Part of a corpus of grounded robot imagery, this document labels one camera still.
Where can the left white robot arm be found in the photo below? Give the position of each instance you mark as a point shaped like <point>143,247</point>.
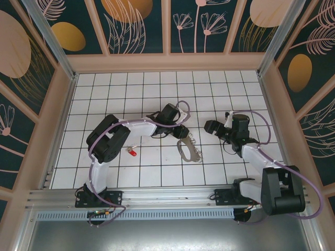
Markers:
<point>136,128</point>

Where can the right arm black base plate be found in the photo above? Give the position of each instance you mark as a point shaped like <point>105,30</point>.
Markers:
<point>222,197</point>

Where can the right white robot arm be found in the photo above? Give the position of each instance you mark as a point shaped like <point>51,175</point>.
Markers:
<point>256,159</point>

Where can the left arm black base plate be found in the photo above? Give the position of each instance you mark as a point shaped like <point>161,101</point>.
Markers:
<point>115,196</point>

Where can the aluminium table side rail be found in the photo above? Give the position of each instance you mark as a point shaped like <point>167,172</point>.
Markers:
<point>278,130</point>
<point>64,120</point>

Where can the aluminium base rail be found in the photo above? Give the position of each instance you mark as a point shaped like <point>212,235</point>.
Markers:
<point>167,196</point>

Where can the aluminium frame post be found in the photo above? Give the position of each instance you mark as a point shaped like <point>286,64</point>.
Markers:
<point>277,39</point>
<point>52,44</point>

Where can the red capped key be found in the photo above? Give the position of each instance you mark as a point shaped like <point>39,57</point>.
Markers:
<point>133,153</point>

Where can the grey metal sheet panel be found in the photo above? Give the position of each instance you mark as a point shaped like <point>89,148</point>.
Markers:
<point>157,235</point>

